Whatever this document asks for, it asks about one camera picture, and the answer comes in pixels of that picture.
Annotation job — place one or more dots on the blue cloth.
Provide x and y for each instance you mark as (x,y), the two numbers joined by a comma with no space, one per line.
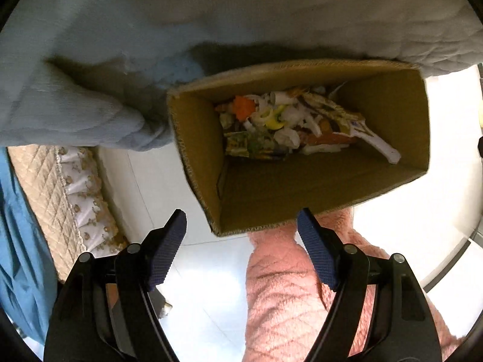
(22,271)

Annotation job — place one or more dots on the brown cardboard box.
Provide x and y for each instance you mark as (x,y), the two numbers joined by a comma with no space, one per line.
(302,184)

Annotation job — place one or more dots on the twisted white paper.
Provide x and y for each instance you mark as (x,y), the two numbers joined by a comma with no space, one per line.
(264,101)

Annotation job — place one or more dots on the orange fan-shaped plastic toy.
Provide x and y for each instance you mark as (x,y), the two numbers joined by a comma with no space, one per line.
(242,107)

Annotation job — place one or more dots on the green cartoon snack wrapper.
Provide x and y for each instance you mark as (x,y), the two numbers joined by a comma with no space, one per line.
(237,144)

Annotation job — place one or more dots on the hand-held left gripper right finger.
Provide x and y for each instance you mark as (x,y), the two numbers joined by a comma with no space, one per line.
(317,249)

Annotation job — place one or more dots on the beige quilted sofa cover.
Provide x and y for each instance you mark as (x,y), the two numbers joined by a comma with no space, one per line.
(41,188)

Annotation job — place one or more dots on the grey furniture foot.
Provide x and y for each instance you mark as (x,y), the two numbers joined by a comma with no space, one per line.
(164,307)

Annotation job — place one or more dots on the pink fleece pants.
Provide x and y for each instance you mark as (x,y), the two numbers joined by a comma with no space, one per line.
(283,290)

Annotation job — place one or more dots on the light blue quilted blanket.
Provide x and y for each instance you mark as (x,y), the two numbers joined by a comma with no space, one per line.
(113,26)

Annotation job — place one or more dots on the white tissue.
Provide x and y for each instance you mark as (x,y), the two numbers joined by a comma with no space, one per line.
(290,137)

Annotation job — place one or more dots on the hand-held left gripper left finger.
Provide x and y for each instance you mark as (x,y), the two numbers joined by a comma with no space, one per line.
(166,249)

